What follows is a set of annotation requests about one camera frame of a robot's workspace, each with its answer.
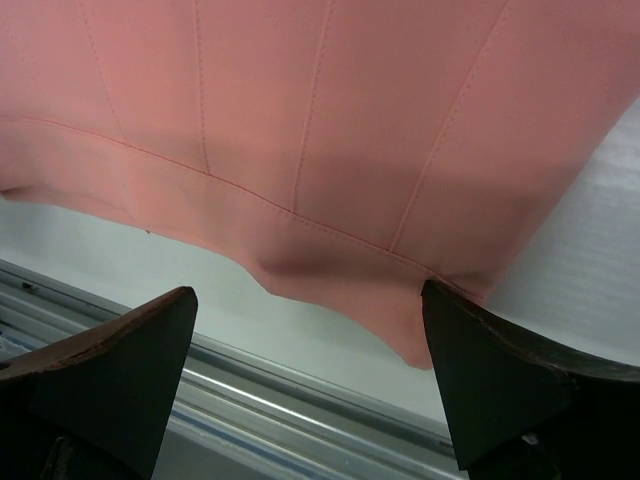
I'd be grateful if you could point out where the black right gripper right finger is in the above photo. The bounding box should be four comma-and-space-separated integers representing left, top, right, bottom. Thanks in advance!
421, 280, 639, 479

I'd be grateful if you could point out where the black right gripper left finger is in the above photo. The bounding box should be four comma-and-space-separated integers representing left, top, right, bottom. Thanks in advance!
1, 286, 198, 479

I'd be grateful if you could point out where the aluminium rail frame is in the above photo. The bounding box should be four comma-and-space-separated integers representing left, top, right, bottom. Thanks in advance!
0, 257, 461, 480

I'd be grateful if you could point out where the pink skirt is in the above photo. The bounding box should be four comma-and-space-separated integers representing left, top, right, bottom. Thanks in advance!
1, 1, 639, 369

